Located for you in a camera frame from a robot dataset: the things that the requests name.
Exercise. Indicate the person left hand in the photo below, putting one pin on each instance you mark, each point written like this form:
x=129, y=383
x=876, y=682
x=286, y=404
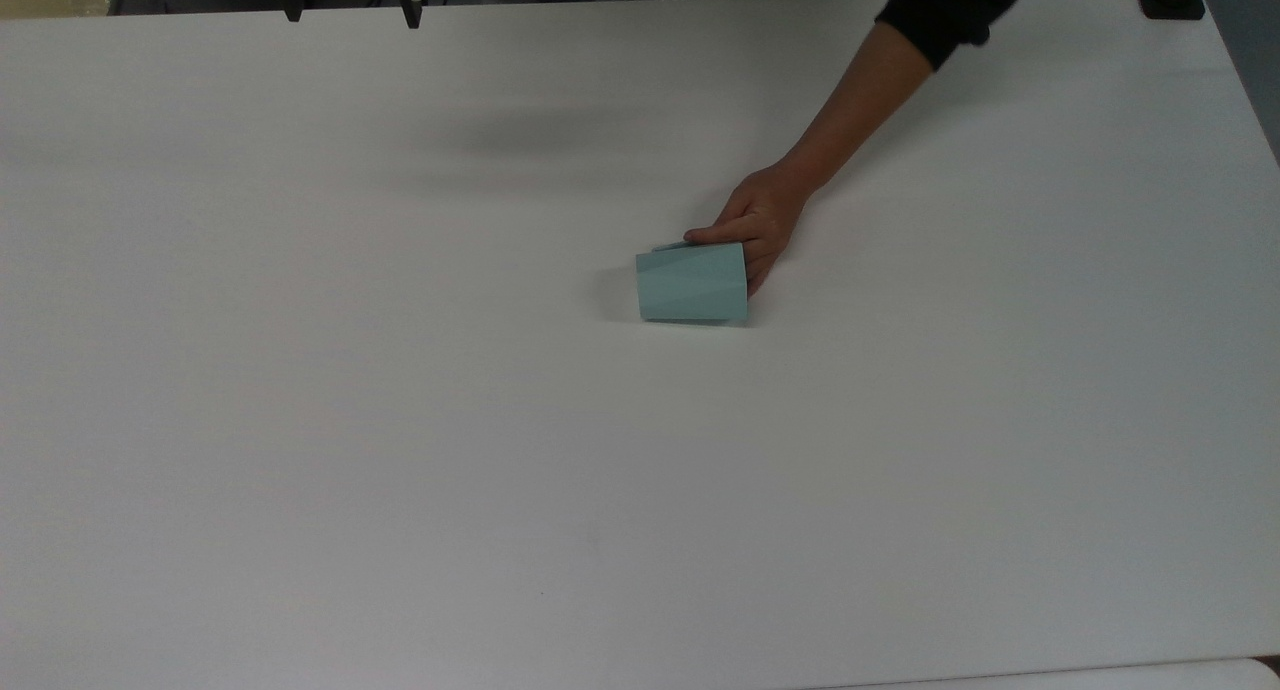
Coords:
x=765, y=210

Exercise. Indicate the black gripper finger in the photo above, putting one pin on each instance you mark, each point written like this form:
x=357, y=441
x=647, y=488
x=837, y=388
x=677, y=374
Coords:
x=292, y=4
x=411, y=8

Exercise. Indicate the person in black shirt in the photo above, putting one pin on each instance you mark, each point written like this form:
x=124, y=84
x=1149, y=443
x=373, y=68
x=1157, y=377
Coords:
x=950, y=0

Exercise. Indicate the pale green faceted cup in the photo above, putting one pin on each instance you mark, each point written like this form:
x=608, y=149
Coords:
x=692, y=282

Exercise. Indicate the bare person forearm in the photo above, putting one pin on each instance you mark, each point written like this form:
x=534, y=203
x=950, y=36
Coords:
x=868, y=100

